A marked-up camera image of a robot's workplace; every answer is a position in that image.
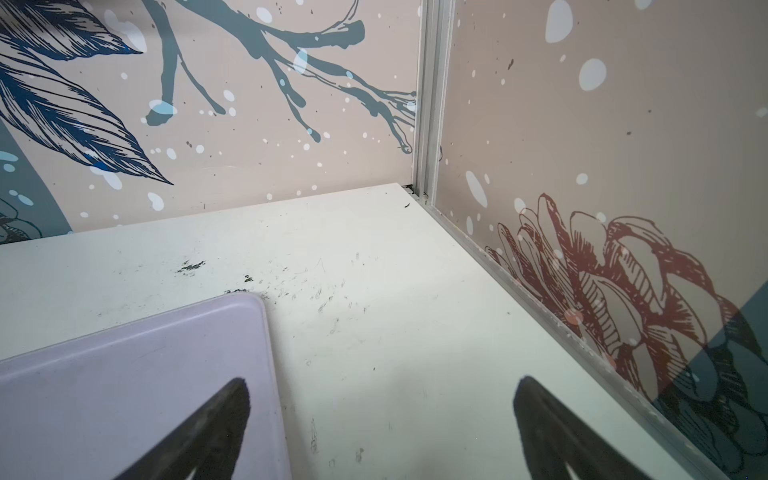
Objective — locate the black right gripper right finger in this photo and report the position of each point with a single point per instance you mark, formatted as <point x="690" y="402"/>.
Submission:
<point x="557" y="444"/>

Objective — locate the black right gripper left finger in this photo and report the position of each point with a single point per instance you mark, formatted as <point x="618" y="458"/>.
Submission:
<point x="206" y="445"/>

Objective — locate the lilac plastic tray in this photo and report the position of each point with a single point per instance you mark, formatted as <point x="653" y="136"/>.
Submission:
<point x="91" y="407"/>

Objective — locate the aluminium frame corner post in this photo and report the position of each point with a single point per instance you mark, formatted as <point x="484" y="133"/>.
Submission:
<point x="433" y="72"/>

